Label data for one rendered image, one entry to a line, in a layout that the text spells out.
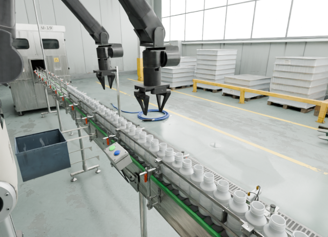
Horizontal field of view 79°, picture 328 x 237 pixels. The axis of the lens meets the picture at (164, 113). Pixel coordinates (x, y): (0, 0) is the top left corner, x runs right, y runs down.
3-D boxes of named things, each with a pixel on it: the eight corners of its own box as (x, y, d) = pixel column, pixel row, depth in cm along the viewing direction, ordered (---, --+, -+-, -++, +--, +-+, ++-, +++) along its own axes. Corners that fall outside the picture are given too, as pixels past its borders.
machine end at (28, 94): (76, 107, 559) (64, 26, 493) (15, 117, 481) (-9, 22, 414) (64, 96, 681) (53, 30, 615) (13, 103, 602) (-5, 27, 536)
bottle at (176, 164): (169, 186, 92) (169, 154, 87) (177, 180, 96) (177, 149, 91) (178, 192, 88) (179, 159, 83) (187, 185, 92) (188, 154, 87)
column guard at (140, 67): (147, 80, 1007) (146, 57, 972) (140, 81, 985) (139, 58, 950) (143, 79, 1037) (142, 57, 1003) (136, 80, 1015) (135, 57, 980)
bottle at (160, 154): (155, 176, 99) (154, 146, 94) (159, 169, 105) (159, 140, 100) (166, 178, 98) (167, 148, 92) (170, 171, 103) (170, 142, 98)
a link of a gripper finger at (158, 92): (171, 112, 69) (171, 85, 66) (154, 117, 65) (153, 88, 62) (159, 108, 74) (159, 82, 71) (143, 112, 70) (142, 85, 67)
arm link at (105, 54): (93, 45, 97) (98, 45, 92) (107, 45, 101) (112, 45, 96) (95, 60, 99) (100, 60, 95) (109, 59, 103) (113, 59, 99)
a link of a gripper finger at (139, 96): (163, 115, 67) (162, 87, 64) (145, 119, 63) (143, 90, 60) (152, 110, 72) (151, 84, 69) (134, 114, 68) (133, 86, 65)
